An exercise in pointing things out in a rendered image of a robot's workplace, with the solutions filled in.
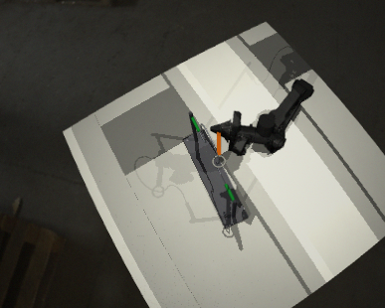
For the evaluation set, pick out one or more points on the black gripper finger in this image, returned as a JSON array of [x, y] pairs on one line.
[[224, 127], [223, 135]]

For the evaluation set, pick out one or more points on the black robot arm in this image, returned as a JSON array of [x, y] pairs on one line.
[[271, 127]]

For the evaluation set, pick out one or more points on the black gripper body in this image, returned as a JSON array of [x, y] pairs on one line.
[[237, 127]]

